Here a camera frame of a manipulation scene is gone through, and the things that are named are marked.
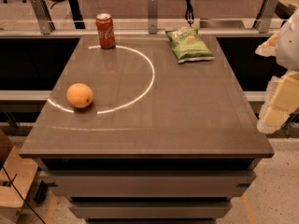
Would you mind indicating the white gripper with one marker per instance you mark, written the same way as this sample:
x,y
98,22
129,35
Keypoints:
x,y
289,46

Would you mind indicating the red coke can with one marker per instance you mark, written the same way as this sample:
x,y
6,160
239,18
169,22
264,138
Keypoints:
x,y
105,29

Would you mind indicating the green chip bag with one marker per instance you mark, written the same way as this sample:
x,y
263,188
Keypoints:
x,y
188,46

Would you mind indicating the grey drawer cabinet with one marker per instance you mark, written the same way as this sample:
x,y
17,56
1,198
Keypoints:
x,y
160,142

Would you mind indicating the orange fruit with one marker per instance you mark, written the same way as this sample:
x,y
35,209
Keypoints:
x,y
79,95

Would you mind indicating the wooden box at left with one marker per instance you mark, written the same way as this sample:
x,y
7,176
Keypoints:
x,y
16,177

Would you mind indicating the right metal rail bracket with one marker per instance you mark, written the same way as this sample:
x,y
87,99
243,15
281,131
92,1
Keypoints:
x,y
267,13

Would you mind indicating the metal rail bracket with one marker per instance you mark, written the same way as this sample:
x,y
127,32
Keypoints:
x,y
153,16
42,16
267,13

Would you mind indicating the middle metal rail bracket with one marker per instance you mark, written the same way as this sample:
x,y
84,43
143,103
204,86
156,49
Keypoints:
x,y
153,16

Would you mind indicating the left metal rail bracket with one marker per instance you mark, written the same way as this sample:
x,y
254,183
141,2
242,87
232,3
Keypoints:
x,y
42,16

